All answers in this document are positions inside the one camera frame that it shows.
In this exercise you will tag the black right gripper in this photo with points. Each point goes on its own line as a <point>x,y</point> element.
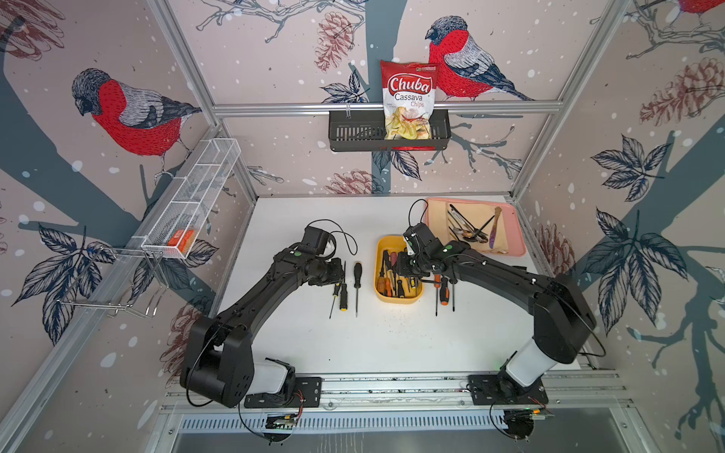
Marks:
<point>400,266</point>

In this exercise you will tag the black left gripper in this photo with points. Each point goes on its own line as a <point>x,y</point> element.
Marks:
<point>337,275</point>

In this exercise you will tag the orange black large screwdriver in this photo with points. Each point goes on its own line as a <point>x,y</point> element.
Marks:
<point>437,287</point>

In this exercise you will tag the black long screwdriver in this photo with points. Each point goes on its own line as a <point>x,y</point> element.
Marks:
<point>357,274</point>

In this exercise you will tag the small orange black screwdriver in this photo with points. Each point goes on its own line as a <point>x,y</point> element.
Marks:
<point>444,296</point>

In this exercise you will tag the yellow storage box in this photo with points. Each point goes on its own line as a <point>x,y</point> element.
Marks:
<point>389,285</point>

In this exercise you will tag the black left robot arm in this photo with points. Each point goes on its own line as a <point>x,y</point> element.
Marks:
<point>218,362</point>

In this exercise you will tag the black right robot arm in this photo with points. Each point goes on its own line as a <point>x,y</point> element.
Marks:
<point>563,321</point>

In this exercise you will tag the orange box in shelf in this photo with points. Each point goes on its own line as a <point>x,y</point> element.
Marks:
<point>182,240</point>

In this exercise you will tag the black spoon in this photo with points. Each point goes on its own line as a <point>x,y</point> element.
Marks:
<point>458,227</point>

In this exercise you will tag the beige tray liner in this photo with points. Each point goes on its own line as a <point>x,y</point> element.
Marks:
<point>479,217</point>

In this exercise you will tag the pink tray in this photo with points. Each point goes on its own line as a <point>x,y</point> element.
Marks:
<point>512,226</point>

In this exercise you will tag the Chuba cassava chips bag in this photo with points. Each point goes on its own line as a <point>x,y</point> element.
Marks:
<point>409,92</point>

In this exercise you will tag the wooden handled knife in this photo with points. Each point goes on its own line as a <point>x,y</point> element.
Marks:
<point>494,229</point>

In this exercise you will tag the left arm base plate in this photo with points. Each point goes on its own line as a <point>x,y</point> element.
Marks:
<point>295,393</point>

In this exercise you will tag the black wall basket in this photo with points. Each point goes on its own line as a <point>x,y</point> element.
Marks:
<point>361,131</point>

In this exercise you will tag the white wire wall shelf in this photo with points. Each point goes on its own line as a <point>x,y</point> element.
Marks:
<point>192,202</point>

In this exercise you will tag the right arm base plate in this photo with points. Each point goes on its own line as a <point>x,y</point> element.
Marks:
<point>495,389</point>

